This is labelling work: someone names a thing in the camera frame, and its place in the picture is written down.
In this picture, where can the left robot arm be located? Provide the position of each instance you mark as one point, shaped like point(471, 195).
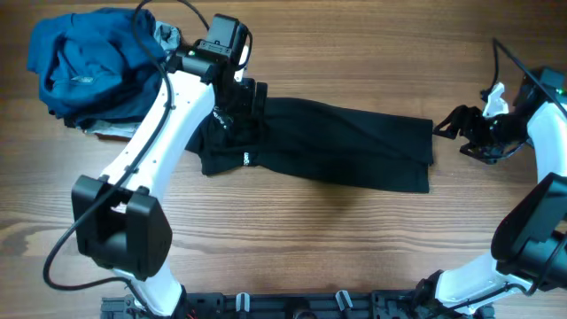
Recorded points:
point(119, 221)

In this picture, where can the grey folded garment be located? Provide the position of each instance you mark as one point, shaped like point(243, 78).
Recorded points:
point(169, 39)

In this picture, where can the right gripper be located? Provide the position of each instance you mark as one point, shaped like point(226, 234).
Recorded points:
point(470, 117)

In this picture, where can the blue crumpled garment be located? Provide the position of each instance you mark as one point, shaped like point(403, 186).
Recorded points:
point(97, 65)

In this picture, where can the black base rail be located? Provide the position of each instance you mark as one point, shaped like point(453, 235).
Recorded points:
point(343, 304)

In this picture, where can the black t-shirt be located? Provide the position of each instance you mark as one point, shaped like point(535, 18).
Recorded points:
point(316, 141)

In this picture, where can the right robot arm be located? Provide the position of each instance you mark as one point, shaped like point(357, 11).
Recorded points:
point(528, 253)

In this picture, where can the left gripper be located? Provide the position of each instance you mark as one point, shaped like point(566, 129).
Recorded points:
point(245, 105)

